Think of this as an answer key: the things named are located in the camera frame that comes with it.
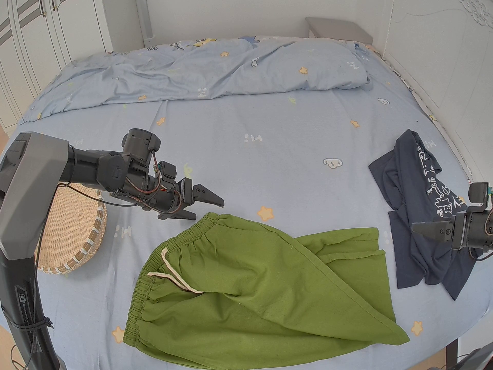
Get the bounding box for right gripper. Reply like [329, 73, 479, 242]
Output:
[411, 210, 483, 251]

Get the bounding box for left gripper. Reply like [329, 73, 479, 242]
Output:
[144, 178, 225, 222]

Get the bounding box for green shorts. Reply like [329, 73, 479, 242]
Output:
[123, 212, 411, 370]

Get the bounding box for bed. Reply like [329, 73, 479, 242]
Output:
[0, 0, 493, 370]

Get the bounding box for round woven basket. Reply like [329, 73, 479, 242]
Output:
[34, 183, 108, 276]

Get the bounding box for dark blue printed T-shirt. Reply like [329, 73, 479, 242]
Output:
[368, 129, 482, 301]

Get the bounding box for pale blue quilt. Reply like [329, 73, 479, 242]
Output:
[21, 35, 373, 124]

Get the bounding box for white wardrobe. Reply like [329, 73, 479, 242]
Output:
[0, 0, 114, 130]

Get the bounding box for grey bedside table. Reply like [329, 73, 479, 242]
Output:
[305, 17, 373, 45]

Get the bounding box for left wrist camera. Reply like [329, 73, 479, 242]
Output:
[156, 161, 178, 186]

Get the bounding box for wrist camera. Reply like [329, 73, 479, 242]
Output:
[156, 161, 178, 186]
[468, 182, 493, 212]

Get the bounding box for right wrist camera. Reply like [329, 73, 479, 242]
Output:
[468, 182, 493, 212]

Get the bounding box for black cable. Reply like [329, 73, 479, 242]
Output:
[57, 183, 149, 209]

